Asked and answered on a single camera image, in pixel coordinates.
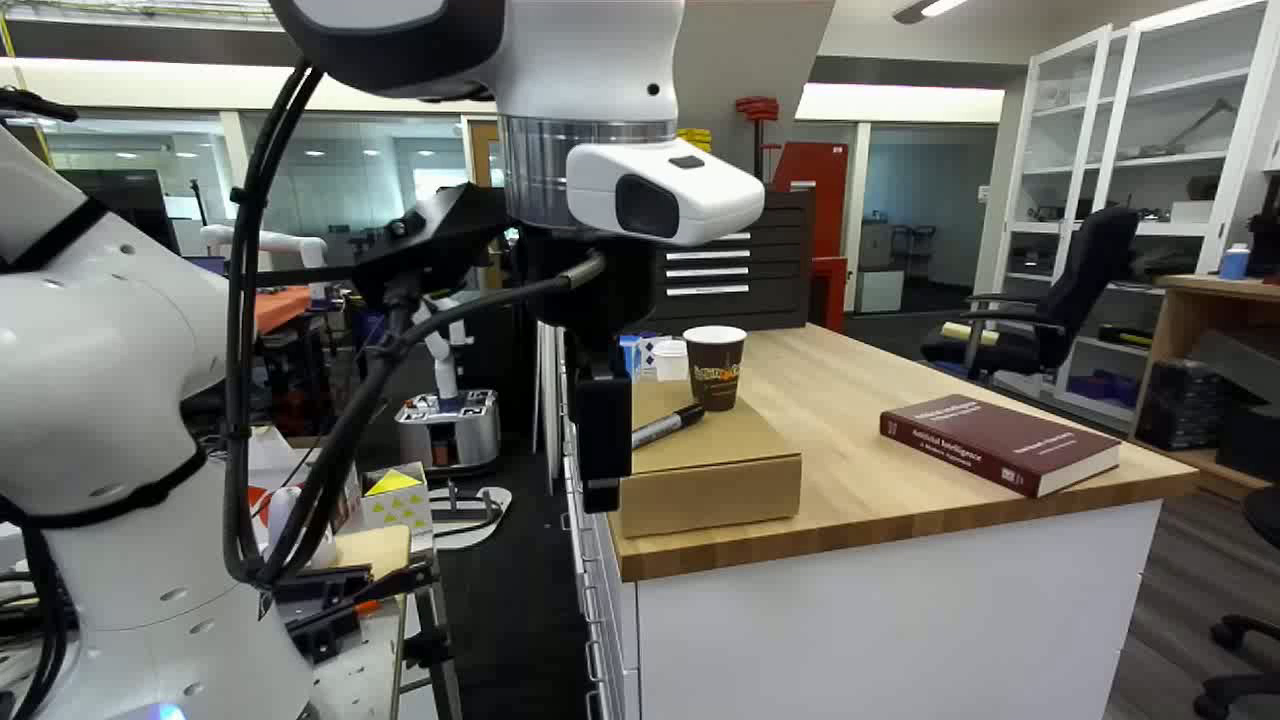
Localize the grey metal container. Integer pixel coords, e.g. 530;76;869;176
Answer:
396;388;498;473

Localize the white shelving cabinet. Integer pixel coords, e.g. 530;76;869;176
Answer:
986;0;1280;290

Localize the dark red hardcover book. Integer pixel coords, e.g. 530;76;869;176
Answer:
880;395;1121;500

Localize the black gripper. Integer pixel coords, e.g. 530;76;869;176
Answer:
514;227;654;512

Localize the white table base cabinet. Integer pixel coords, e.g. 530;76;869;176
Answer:
556;424;1167;720

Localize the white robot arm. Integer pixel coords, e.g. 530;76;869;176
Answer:
0;0;685;720

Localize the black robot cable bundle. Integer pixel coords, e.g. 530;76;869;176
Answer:
218;61;613;593

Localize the black office chair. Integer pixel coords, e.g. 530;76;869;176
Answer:
920;204;1141;380

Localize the brown paper cup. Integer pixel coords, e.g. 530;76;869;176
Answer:
685;324;746;411

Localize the small white blue box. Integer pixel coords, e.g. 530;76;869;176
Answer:
621;334;687;380

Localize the grey black marker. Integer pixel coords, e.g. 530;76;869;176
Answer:
632;402;705;446

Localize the red tool cabinet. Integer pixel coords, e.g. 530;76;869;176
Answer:
735;94;846;331

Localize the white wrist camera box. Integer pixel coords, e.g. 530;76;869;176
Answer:
563;138;764;243

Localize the wooden side desk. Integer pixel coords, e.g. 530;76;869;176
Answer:
1131;276;1280;500

